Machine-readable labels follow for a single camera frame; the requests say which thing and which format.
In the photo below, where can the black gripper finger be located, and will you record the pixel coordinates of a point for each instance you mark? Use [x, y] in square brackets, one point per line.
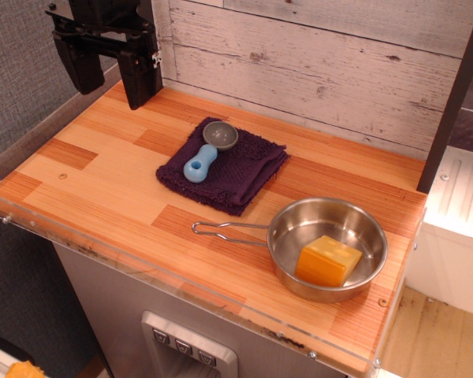
[140, 68]
[82, 65]

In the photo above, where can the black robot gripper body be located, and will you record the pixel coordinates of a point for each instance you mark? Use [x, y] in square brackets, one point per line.
[133, 18]

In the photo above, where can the yellow cheese block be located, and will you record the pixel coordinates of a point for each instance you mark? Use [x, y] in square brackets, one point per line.
[327, 262]

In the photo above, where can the stainless steel pan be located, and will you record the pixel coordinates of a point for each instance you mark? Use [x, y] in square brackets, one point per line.
[303, 221]

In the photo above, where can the purple folded cloth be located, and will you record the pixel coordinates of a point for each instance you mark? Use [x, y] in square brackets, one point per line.
[233, 179]

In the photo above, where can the clear acrylic edge guard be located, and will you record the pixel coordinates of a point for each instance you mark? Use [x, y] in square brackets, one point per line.
[247, 276]

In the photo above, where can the silver toy fridge cabinet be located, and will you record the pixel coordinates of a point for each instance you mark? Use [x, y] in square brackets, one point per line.
[114, 303]

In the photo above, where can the grey dispenser button panel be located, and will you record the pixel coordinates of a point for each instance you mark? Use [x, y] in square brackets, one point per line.
[177, 351]

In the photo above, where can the orange object bottom left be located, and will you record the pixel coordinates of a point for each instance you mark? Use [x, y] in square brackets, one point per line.
[24, 369]

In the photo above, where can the white toy sink unit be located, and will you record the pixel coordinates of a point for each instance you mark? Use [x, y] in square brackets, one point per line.
[441, 263]

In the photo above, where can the blue handled grey scoop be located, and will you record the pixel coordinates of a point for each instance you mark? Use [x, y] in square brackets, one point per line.
[218, 136]

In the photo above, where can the dark vertical post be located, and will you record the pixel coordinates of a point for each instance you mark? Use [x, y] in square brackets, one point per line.
[445, 129]

